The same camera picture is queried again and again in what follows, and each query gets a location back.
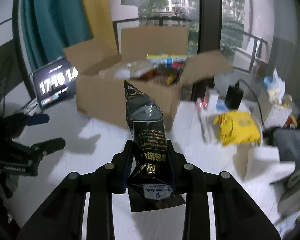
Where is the black snack bag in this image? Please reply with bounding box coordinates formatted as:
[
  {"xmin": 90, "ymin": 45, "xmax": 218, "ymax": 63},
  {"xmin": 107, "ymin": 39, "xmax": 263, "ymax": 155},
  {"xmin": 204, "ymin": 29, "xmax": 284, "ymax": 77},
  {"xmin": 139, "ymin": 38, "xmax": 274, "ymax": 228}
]
[{"xmin": 124, "ymin": 81, "xmax": 185, "ymax": 212}]

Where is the white storage basket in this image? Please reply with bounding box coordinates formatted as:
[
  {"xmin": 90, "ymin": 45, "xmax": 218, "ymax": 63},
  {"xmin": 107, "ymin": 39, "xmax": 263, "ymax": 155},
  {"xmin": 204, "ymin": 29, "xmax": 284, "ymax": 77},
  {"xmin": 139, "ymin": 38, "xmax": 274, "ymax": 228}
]
[{"xmin": 264, "ymin": 95, "xmax": 292, "ymax": 128}]

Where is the yellow wipes pack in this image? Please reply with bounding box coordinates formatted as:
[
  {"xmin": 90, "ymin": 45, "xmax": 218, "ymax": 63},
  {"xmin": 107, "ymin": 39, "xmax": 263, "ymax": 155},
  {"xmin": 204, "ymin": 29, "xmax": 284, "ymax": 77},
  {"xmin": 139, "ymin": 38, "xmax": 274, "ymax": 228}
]
[{"xmin": 213, "ymin": 111, "xmax": 261, "ymax": 146}]

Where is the yellow curtain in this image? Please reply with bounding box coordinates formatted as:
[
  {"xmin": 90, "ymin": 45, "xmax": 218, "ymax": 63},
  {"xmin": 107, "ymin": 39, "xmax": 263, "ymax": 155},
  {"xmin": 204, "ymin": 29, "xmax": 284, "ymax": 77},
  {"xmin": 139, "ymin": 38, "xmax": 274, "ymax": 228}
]
[{"xmin": 82, "ymin": 0, "xmax": 116, "ymax": 49}]

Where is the white power strip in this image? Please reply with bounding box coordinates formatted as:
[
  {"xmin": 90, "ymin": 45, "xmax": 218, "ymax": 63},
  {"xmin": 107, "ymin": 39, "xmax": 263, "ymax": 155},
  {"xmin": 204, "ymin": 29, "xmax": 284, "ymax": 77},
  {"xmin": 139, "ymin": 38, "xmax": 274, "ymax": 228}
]
[{"xmin": 196, "ymin": 88, "xmax": 228, "ymax": 119}]

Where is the teal curtain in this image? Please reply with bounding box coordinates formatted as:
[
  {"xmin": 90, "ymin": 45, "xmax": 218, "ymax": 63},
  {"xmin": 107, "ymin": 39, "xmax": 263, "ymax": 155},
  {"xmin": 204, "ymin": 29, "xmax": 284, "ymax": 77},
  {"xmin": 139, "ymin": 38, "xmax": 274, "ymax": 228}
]
[{"xmin": 20, "ymin": 0, "xmax": 92, "ymax": 71}]

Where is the black power adapter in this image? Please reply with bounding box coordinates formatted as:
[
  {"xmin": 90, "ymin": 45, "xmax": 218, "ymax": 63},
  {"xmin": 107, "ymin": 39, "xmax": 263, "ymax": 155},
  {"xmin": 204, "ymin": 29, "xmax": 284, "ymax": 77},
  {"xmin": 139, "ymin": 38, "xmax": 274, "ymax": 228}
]
[{"xmin": 224, "ymin": 81, "xmax": 244, "ymax": 110}]

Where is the tablet showing clock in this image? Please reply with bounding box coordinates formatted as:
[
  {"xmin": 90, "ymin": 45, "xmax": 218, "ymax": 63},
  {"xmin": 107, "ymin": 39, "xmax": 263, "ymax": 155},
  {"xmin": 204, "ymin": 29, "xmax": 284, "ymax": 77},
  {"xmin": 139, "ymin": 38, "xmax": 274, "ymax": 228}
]
[{"xmin": 31, "ymin": 57, "xmax": 78, "ymax": 109}]

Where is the cardboard box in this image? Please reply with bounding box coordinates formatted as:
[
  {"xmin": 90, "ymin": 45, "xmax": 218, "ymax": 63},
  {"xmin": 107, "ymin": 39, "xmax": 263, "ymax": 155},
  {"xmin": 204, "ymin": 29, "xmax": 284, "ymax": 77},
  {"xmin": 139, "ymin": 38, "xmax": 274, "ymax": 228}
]
[{"xmin": 64, "ymin": 25, "xmax": 233, "ymax": 129}]

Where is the blue yellow snack bag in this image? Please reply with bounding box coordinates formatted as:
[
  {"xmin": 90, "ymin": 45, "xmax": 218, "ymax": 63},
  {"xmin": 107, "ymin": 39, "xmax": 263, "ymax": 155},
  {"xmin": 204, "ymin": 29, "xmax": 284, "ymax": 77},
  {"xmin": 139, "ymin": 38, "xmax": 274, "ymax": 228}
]
[{"xmin": 146, "ymin": 54, "xmax": 187, "ymax": 67}]

